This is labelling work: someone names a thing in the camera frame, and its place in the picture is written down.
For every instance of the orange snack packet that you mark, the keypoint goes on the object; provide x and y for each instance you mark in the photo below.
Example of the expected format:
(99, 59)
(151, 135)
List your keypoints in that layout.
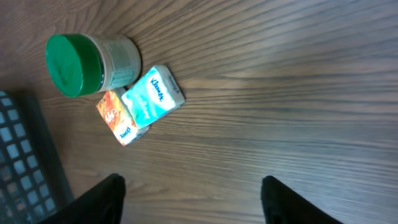
(118, 118)

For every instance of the grey plastic mesh basket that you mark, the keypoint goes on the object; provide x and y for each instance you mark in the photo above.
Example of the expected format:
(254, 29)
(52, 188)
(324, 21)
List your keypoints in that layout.
(33, 183)

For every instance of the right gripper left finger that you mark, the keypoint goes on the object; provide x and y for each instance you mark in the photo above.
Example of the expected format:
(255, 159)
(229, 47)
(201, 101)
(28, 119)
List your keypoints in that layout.
(102, 204)

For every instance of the green white small box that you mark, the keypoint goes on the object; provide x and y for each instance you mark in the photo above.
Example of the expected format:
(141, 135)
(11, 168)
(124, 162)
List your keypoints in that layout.
(153, 96)

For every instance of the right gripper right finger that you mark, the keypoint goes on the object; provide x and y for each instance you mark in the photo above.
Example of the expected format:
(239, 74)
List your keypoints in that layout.
(282, 205)

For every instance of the green lidded jar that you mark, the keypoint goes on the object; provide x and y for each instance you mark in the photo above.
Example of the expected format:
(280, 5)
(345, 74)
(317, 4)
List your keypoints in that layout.
(83, 64)

